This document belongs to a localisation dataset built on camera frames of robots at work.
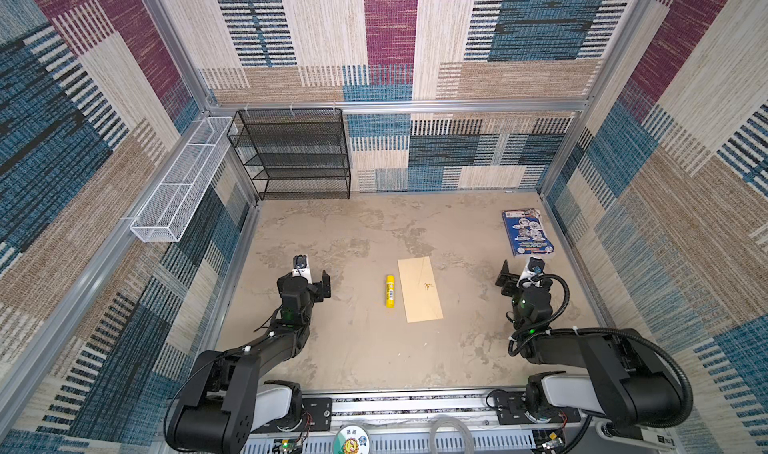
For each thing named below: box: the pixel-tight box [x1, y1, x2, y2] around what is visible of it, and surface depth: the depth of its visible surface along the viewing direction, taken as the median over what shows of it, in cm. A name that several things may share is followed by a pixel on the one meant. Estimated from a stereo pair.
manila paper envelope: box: [397, 256, 444, 323], surface depth 96 cm
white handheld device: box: [595, 421, 678, 451], surface depth 69 cm
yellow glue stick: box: [386, 274, 395, 308], surface depth 94 cm
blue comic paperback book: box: [502, 208, 555, 257], surface depth 107 cm
